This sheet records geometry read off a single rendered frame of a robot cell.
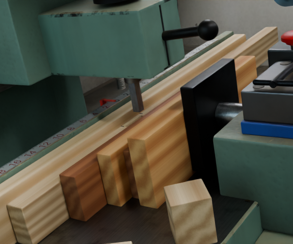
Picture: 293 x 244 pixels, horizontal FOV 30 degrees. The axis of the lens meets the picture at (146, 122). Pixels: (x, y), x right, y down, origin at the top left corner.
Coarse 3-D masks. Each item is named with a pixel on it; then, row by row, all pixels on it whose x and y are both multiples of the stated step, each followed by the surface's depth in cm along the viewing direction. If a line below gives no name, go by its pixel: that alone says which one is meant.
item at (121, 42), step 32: (128, 0) 56; (160, 0) 53; (64, 32) 57; (96, 32) 54; (128, 32) 52; (160, 32) 53; (64, 64) 58; (96, 64) 56; (128, 64) 53; (160, 64) 54
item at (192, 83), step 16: (224, 64) 55; (192, 80) 52; (208, 80) 52; (224, 80) 55; (192, 96) 50; (208, 96) 52; (224, 96) 55; (192, 112) 51; (208, 112) 53; (224, 112) 53; (192, 128) 52; (208, 128) 53; (192, 144) 52; (208, 144) 53; (192, 160) 53; (208, 160) 53
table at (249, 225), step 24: (216, 168) 55; (216, 192) 50; (96, 216) 50; (120, 216) 49; (144, 216) 49; (168, 216) 48; (216, 216) 47; (240, 216) 46; (48, 240) 48; (72, 240) 47; (96, 240) 46; (120, 240) 46; (144, 240) 45; (168, 240) 44; (240, 240) 45; (264, 240) 47; (288, 240) 47
